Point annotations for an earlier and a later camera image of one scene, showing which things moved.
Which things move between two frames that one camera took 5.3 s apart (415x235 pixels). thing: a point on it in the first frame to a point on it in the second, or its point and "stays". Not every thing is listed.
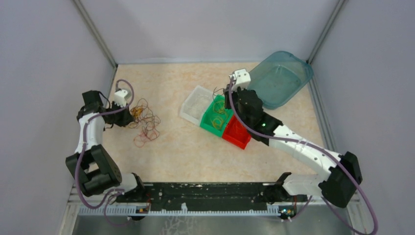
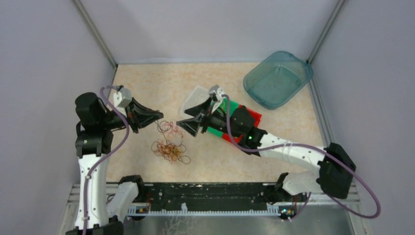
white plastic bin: [195, 103] stays
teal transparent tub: [279, 77] stays
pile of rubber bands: [145, 119] to [171, 152]
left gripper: [126, 118] to [139, 116]
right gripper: [227, 99] to [191, 126]
